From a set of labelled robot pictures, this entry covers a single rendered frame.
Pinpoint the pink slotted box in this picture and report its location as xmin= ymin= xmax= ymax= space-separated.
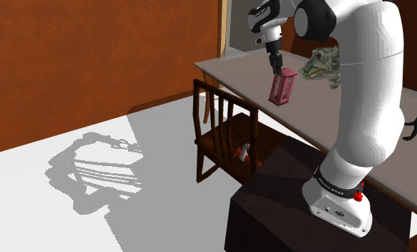
xmin=268 ymin=67 xmax=298 ymax=107

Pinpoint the pale green crumpled holder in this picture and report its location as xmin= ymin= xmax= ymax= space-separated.
xmin=298 ymin=45 xmax=342 ymax=90

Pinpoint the grey table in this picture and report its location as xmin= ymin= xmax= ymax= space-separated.
xmin=193 ymin=48 xmax=417 ymax=224

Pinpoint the dark wooden chair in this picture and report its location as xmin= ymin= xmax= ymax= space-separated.
xmin=192 ymin=78 xmax=288 ymax=185

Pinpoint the white and red toy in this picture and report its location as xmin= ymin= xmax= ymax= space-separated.
xmin=232 ymin=142 xmax=263 ymax=168

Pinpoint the dark robot stand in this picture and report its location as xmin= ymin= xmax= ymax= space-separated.
xmin=224 ymin=135 xmax=412 ymax=252

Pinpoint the pale wooden door frame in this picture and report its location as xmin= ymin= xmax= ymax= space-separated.
xmin=217 ymin=0 xmax=229 ymax=59

